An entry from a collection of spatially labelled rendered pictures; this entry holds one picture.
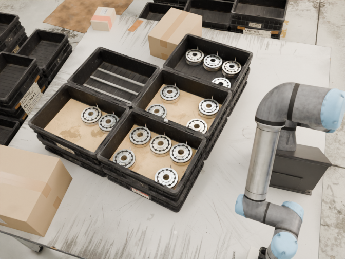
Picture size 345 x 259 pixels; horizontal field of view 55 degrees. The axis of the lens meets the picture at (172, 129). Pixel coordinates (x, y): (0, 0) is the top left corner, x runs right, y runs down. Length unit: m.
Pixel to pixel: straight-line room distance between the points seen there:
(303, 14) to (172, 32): 1.99
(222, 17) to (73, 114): 1.68
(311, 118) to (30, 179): 1.14
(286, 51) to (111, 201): 1.39
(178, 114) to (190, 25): 0.67
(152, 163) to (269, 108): 0.68
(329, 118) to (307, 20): 2.76
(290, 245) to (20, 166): 1.14
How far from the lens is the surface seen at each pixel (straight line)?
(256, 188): 1.15
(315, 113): 1.03
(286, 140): 1.47
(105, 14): 2.46
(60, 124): 1.78
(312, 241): 1.61
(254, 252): 1.44
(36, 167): 1.59
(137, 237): 1.55
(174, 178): 1.46
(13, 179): 1.61
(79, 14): 3.91
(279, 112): 1.05
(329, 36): 3.61
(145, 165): 1.54
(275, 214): 1.18
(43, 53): 2.93
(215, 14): 3.04
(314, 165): 1.46
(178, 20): 2.17
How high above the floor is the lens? 2.16
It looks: 55 degrees down
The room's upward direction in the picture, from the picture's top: 5 degrees counter-clockwise
